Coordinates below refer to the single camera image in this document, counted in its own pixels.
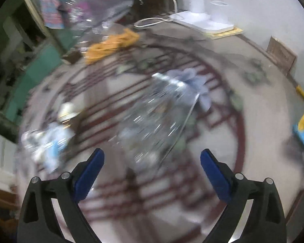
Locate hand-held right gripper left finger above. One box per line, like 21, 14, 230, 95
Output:
16, 148, 105, 243

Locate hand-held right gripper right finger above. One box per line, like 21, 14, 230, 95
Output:
200, 149, 287, 243

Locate clear plastic wrapper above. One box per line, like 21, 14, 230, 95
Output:
115, 73, 200, 173

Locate blue white wrapper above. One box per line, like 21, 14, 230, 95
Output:
20, 121, 75, 173

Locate teal kitchen cabinets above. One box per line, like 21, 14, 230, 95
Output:
7, 43, 64, 122

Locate yellow crumpled wrapper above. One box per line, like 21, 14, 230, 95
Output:
84, 28, 141, 66

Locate brown cardboard piece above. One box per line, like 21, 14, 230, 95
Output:
266, 37, 297, 76

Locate flat cardboard sheet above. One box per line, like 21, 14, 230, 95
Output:
205, 27, 244, 40

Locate plaid hanging cloth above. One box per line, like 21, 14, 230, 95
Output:
34, 0, 66, 29

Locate clear bottle with purple label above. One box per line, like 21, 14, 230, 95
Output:
63, 0, 136, 43

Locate white desk lamp base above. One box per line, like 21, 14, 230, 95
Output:
168, 0, 235, 34

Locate white cable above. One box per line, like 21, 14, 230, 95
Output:
134, 0, 179, 28

